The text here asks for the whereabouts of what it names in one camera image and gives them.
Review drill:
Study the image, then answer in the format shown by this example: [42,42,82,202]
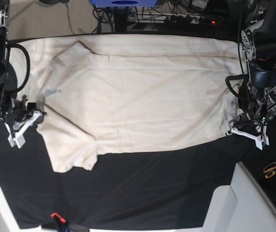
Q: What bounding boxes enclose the red clip at table edge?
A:
[50,212,66,223]

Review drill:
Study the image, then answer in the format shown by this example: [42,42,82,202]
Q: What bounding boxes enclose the cream white T-shirt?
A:
[18,34,241,173]

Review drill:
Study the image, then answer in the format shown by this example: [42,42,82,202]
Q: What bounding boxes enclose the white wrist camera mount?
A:
[230,120,270,150]
[4,111,41,149]

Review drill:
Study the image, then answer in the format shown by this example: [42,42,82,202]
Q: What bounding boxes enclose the black table cloth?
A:
[0,31,276,230]

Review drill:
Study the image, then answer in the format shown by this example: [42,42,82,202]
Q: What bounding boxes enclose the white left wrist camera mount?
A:
[230,120,270,150]

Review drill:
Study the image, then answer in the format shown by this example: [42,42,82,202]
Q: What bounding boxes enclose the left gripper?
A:
[226,108,274,136]

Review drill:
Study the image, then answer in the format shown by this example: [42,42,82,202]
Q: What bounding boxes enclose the orange handled scissors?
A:
[263,162,276,179]

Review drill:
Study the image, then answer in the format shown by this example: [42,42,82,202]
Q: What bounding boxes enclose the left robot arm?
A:
[225,0,276,137]

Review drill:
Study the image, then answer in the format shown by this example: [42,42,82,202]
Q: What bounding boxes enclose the white power strip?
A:
[127,12,201,24]

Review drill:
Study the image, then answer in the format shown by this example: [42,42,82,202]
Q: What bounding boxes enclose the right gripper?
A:
[3,95,47,132]

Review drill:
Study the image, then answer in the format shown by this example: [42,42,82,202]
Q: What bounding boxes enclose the blue plastic box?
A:
[91,0,157,7]

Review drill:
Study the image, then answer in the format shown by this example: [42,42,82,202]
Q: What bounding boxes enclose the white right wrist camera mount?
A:
[4,111,41,149]

